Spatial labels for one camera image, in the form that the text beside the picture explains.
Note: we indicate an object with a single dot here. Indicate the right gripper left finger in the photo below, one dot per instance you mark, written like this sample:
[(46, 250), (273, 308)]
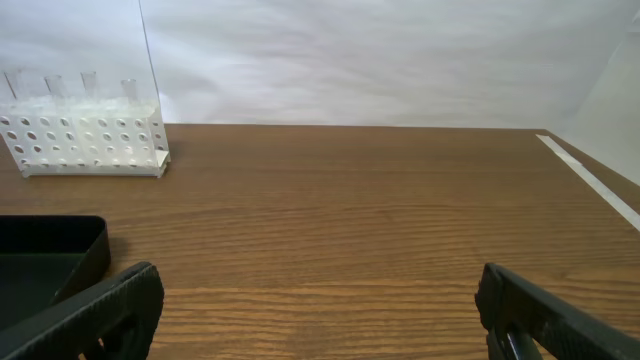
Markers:
[(100, 310)]

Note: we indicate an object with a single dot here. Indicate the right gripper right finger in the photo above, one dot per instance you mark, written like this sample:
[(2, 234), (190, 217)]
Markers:
[(540, 315)]

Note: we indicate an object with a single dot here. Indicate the clear test tube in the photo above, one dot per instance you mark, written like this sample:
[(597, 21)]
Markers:
[(13, 85), (89, 84), (55, 86)]

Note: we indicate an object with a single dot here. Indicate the white test tube rack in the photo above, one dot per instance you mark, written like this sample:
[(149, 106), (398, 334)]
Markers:
[(90, 142)]

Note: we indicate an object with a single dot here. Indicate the black tray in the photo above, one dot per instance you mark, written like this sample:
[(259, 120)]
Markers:
[(30, 270)]

